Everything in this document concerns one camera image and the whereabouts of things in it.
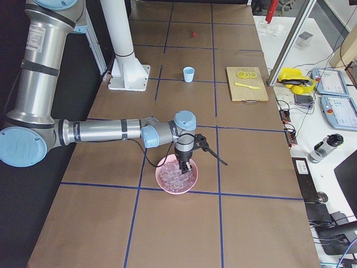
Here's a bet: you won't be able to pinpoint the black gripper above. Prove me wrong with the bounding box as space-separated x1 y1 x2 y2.
175 149 193 174

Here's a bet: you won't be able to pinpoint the pink bowl of ice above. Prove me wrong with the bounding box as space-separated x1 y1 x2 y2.
155 154 198 195

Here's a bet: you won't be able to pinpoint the light blue paper cup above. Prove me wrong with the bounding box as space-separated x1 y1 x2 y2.
182 66 195 83

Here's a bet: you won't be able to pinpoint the yellow plastic knife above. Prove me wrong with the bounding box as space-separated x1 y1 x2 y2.
234 82 260 90

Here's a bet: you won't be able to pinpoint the bamboo cutting board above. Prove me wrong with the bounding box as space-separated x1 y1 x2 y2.
226 66 269 103

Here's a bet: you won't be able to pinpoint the white power strip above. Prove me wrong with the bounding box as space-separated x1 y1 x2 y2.
276 93 295 106

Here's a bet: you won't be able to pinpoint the yellow cloth bag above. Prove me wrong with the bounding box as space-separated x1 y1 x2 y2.
277 67 315 95

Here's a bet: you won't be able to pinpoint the grey wallet pouch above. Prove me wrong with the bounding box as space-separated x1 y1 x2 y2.
294 94 315 107

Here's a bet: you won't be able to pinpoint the clear water bottle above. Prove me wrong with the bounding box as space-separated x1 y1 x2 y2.
307 133 344 164

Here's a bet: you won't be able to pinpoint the crumpled plastic bags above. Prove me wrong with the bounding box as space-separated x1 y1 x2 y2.
255 20 285 37

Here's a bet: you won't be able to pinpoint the lower teach pendant tablet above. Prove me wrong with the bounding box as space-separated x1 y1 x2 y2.
320 95 357 131

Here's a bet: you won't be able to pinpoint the teach pendant tablet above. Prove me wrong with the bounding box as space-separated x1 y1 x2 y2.
311 68 350 97
320 95 357 131

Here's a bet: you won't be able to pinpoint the upper teach pendant tablet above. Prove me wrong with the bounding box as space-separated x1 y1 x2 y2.
311 68 350 97

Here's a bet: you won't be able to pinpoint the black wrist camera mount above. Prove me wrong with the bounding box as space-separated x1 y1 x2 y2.
193 133 228 166

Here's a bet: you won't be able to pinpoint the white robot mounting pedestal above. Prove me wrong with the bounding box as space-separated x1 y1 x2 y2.
100 0 151 92

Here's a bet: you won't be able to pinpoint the aluminium frame post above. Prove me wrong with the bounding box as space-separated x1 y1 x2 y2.
267 0 317 87

